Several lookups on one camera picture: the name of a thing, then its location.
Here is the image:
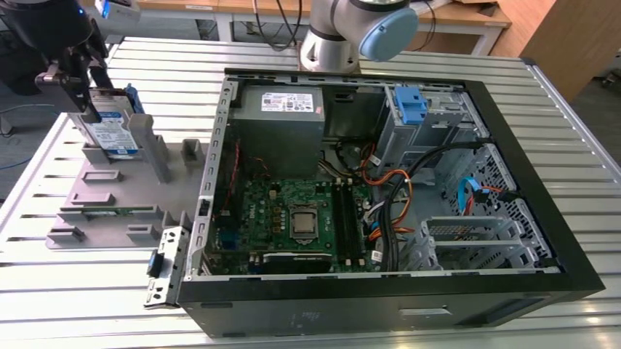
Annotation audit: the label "disk power wire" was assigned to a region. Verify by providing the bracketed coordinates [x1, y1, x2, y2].
[474, 186, 521, 211]

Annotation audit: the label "black RAM slot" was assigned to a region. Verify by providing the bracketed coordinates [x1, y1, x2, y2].
[331, 180, 354, 268]

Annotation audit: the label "silver drive cage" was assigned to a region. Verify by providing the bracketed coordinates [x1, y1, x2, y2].
[377, 85, 489, 172]

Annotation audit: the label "CPU socket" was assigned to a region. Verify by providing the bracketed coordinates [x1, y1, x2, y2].
[286, 203, 322, 247]

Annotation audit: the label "silver disk bay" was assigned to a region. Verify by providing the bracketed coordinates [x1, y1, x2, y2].
[417, 216, 554, 272]

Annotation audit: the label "grey parts rack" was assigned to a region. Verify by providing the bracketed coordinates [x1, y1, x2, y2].
[43, 112, 215, 251]

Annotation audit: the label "silver CPU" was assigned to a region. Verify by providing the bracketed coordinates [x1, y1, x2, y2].
[290, 212, 318, 233]

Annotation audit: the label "orange and red power wires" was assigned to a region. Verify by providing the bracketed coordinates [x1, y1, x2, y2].
[361, 143, 417, 243]

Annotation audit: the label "blue floor cable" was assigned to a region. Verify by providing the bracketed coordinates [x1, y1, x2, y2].
[0, 103, 63, 172]

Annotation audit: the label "silver hinged case bracket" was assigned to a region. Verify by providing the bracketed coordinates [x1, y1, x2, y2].
[142, 225, 191, 310]

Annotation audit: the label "blue bracket latch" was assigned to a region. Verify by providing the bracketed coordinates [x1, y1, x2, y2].
[147, 249, 166, 278]

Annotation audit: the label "silver power supply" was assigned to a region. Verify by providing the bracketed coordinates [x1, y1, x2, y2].
[226, 85, 327, 180]

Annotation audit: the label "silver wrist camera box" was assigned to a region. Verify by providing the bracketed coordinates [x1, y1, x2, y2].
[94, 0, 143, 21]

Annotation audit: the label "black PC case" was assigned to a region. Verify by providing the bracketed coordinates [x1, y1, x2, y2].
[175, 67, 608, 337]

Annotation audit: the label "blue data wire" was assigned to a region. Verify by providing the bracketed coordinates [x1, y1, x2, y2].
[455, 176, 482, 220]

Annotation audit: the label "green RAM stick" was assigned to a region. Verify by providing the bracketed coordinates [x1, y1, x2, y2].
[80, 206, 156, 216]

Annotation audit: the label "brown wooden cabinet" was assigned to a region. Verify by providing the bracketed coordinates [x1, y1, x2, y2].
[517, 0, 621, 103]

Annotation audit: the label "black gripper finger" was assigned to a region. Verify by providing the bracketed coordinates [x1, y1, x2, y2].
[36, 45, 104, 123]
[80, 32, 116, 90]

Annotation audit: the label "blue drive cage latch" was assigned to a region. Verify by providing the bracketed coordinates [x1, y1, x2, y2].
[394, 86, 429, 125]

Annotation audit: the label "green motherboard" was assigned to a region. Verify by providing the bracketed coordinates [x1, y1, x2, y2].
[206, 177, 387, 276]

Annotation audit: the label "black graphics card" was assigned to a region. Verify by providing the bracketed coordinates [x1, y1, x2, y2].
[260, 252, 335, 274]

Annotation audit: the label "hard disk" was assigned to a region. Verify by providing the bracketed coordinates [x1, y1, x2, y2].
[76, 83, 147, 161]

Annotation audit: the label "black chair base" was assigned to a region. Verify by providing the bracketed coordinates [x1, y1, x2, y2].
[600, 67, 621, 89]

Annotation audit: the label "black cable bundle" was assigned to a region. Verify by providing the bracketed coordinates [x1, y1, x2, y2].
[378, 141, 489, 273]

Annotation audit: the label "red and black twisted wire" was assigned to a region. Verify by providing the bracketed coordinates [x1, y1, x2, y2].
[220, 140, 243, 216]

